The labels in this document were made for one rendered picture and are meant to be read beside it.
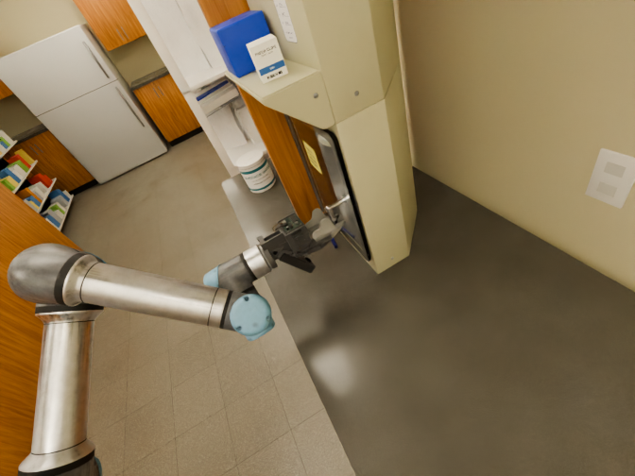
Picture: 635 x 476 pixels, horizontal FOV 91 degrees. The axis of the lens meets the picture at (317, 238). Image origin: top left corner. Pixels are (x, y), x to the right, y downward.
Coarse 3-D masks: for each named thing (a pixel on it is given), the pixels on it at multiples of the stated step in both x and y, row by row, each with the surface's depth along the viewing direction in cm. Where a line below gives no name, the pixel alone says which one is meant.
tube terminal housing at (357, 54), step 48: (288, 0) 50; (336, 0) 48; (384, 0) 58; (288, 48) 61; (336, 48) 52; (384, 48) 59; (336, 96) 56; (384, 96) 60; (384, 144) 66; (384, 192) 74; (384, 240) 83
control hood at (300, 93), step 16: (288, 64) 61; (240, 80) 64; (256, 80) 60; (272, 80) 57; (288, 80) 54; (304, 80) 52; (320, 80) 54; (256, 96) 54; (272, 96) 52; (288, 96) 53; (304, 96) 54; (320, 96) 55; (288, 112) 54; (304, 112) 55; (320, 112) 57
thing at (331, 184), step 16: (304, 128) 76; (320, 128) 65; (320, 144) 71; (336, 144) 63; (320, 160) 77; (336, 160) 66; (320, 176) 86; (336, 176) 72; (320, 192) 97; (336, 192) 79; (336, 208) 88; (352, 208) 74; (352, 224) 81; (352, 240) 91; (368, 256) 85
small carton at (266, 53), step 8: (256, 40) 56; (264, 40) 54; (272, 40) 53; (248, 48) 56; (256, 48) 53; (264, 48) 54; (272, 48) 54; (256, 56) 54; (264, 56) 54; (272, 56) 55; (280, 56) 55; (256, 64) 55; (264, 64) 55; (272, 64) 55; (280, 64) 56; (264, 72) 56; (272, 72) 56; (280, 72) 56; (264, 80) 57
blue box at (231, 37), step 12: (252, 12) 62; (228, 24) 61; (240, 24) 60; (252, 24) 61; (264, 24) 62; (216, 36) 62; (228, 36) 61; (240, 36) 62; (252, 36) 62; (264, 36) 63; (228, 48) 62; (240, 48) 63; (228, 60) 65; (240, 60) 64; (240, 72) 65
